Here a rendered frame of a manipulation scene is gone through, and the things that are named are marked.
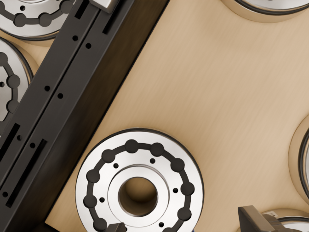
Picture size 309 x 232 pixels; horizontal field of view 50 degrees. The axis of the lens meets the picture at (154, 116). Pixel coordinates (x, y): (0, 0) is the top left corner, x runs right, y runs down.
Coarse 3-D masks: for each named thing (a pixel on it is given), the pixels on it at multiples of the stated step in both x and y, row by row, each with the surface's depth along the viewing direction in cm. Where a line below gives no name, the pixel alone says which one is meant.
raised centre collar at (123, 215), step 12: (132, 168) 25; (144, 168) 25; (120, 180) 25; (156, 180) 25; (108, 192) 25; (156, 192) 25; (168, 192) 25; (108, 204) 26; (120, 204) 25; (156, 204) 25; (168, 204) 26; (120, 216) 25; (132, 216) 25; (144, 216) 25; (156, 216) 25
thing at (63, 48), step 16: (80, 0) 19; (96, 16) 19; (64, 32) 19; (80, 32) 19; (64, 48) 19; (48, 64) 19; (64, 64) 19; (32, 80) 19; (48, 80) 19; (32, 96) 19; (48, 96) 19; (16, 112) 19; (32, 112) 19; (32, 128) 19; (0, 144) 19; (16, 144) 19; (16, 160) 19; (0, 176) 19
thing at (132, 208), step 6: (120, 192) 26; (126, 198) 28; (156, 198) 26; (126, 204) 27; (132, 204) 28; (138, 204) 28; (144, 204) 28; (150, 204) 27; (132, 210) 26; (138, 210) 27; (144, 210) 26
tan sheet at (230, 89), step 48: (192, 0) 29; (144, 48) 29; (192, 48) 29; (240, 48) 28; (288, 48) 28; (144, 96) 29; (192, 96) 29; (240, 96) 29; (288, 96) 28; (96, 144) 29; (192, 144) 29; (240, 144) 29; (288, 144) 28; (144, 192) 29; (240, 192) 29; (288, 192) 29
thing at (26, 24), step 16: (0, 0) 26; (16, 0) 26; (48, 0) 26; (64, 0) 26; (0, 16) 26; (16, 16) 26; (32, 16) 26; (48, 16) 26; (64, 16) 26; (16, 32) 26; (32, 32) 26; (48, 32) 26
